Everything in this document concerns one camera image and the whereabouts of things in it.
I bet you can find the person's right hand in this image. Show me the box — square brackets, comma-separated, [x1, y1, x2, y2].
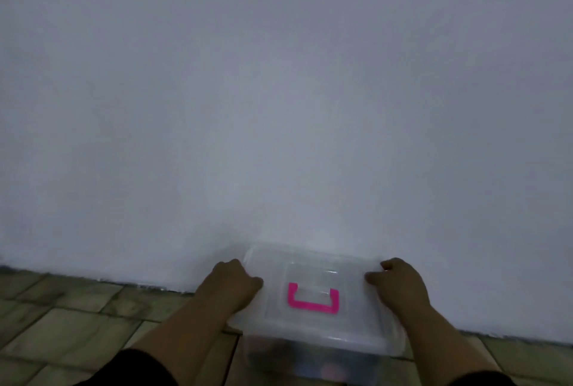
[364, 258, 431, 317]

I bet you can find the person's right forearm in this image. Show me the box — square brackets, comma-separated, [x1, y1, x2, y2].
[398, 303, 501, 386]

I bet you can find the clear plastic storage box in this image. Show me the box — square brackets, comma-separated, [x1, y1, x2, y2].
[227, 243, 407, 386]

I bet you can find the pink box handle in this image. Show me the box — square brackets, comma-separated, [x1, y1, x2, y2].
[287, 282, 339, 315]

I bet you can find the black left sleeve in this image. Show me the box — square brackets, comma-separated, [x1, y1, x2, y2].
[73, 348, 180, 386]

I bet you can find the person's left forearm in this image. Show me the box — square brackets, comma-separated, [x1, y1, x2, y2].
[127, 294, 237, 386]

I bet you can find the black sleeve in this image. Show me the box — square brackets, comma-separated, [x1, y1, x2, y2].
[448, 370, 517, 386]
[73, 348, 180, 386]

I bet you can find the black right sleeve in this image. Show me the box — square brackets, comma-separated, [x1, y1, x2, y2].
[448, 370, 517, 386]

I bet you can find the person's left hand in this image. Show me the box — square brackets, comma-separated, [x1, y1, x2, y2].
[195, 259, 264, 314]

